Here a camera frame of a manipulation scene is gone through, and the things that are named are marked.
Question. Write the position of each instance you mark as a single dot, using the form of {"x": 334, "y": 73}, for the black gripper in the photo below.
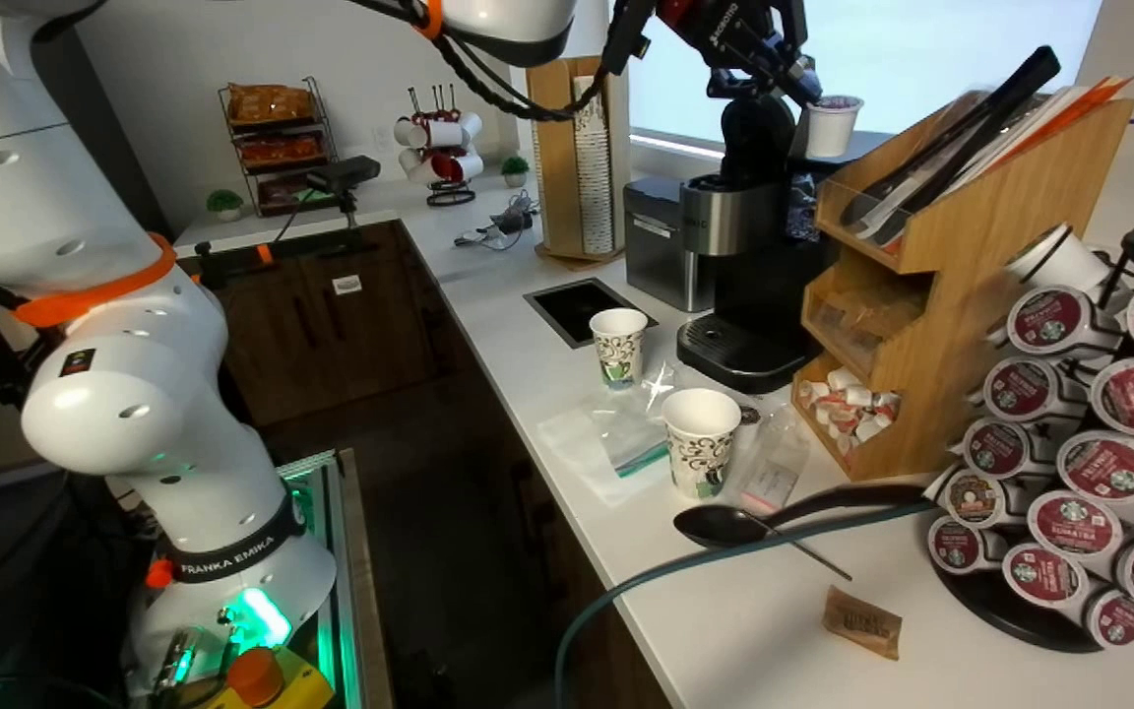
{"x": 737, "y": 24}

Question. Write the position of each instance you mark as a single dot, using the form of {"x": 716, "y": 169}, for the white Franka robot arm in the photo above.
{"x": 118, "y": 395}

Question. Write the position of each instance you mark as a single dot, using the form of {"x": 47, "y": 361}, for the white cup on machine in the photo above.
{"x": 834, "y": 129}

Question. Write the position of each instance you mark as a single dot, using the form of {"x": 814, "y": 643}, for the patterned paper cup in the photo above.
{"x": 702, "y": 448}
{"x": 618, "y": 345}

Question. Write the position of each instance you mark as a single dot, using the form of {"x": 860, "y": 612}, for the small creamer cup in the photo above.
{"x": 828, "y": 390}
{"x": 860, "y": 404}
{"x": 844, "y": 427}
{"x": 882, "y": 424}

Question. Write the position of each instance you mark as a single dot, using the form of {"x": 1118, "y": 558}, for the window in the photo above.
{"x": 882, "y": 54}

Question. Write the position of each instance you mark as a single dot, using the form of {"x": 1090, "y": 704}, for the black steel coffee maker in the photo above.
{"x": 751, "y": 261}

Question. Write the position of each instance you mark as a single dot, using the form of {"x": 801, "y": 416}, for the stainless steel bin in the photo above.
{"x": 653, "y": 242}

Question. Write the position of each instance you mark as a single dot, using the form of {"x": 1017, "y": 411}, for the small green potted plant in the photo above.
{"x": 226, "y": 202}
{"x": 512, "y": 167}

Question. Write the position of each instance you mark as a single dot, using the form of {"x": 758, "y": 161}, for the wooden condiment organizer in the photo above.
{"x": 948, "y": 290}

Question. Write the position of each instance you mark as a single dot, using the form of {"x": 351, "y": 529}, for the steel-framed counter trash opening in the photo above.
{"x": 579, "y": 307}

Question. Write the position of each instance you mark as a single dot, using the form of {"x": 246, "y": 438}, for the red and white mug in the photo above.
{"x": 457, "y": 167}

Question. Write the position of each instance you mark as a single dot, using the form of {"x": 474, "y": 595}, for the mug tree rack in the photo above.
{"x": 440, "y": 190}

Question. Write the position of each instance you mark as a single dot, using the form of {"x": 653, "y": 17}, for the clear zip bag teal seal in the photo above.
{"x": 628, "y": 438}

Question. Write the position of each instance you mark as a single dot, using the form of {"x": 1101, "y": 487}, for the black plastic spoon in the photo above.
{"x": 726, "y": 526}

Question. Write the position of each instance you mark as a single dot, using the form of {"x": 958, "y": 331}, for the thin black stir stick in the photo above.
{"x": 817, "y": 558}

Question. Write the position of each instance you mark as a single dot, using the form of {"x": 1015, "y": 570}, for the dark wooden cabinet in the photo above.
{"x": 334, "y": 316}

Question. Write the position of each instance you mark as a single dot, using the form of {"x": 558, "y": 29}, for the snack shelf rack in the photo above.
{"x": 272, "y": 142}

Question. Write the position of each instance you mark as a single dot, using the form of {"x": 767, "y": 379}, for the brown sugar packet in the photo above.
{"x": 863, "y": 625}

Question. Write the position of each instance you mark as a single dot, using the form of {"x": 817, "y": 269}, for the yellow emergency stop box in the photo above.
{"x": 267, "y": 683}

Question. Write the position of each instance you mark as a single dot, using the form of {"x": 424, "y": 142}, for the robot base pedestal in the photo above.
{"x": 315, "y": 592}

